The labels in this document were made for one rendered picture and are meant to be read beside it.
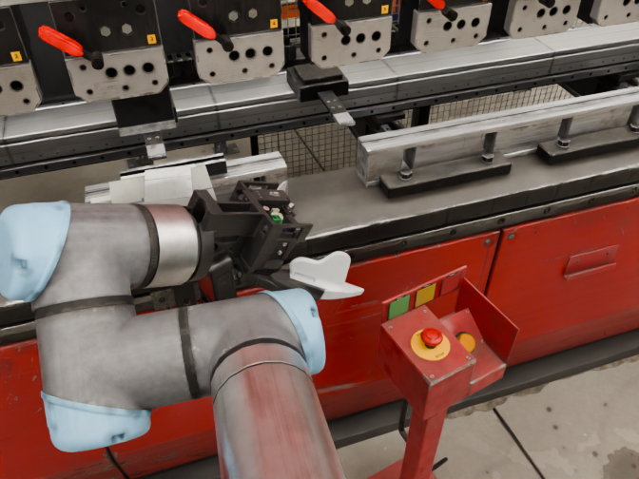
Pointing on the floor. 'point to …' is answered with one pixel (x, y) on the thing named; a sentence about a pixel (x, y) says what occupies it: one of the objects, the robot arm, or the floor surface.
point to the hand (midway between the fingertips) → (324, 250)
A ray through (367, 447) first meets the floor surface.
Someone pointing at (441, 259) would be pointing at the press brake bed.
